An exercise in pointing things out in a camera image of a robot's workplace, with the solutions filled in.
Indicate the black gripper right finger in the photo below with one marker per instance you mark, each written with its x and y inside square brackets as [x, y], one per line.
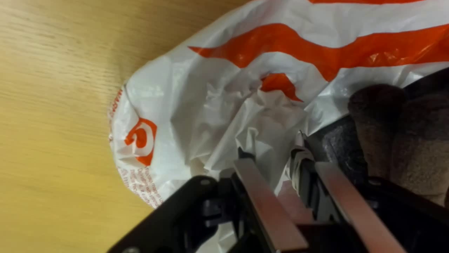
[341, 219]

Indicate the brown moose plush toy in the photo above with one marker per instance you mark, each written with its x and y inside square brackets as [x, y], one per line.
[404, 138]

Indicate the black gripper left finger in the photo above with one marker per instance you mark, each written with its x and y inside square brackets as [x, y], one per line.
[276, 227]

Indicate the white orange plastic bag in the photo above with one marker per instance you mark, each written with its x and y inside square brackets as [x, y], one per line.
[255, 81]

